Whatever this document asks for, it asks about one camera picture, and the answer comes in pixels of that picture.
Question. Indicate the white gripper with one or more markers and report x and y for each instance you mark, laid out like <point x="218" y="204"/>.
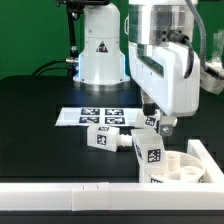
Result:
<point x="159" y="71"/>

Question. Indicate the white L-shaped fence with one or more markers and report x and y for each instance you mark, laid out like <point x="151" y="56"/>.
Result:
<point x="208" y="195"/>

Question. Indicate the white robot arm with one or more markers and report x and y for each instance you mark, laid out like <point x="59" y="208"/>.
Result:
<point x="102" y="65"/>

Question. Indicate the black camera stand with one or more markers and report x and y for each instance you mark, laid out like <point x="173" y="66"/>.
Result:
<point x="74" y="8"/>

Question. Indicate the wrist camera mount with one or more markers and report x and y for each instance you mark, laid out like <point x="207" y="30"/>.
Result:
<point x="212" y="80"/>

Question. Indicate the white marker sheet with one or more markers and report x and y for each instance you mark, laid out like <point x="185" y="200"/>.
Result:
<point x="83" y="116"/>

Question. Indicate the white round stool seat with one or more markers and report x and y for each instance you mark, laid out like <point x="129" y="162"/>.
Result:
<point x="182" y="168"/>

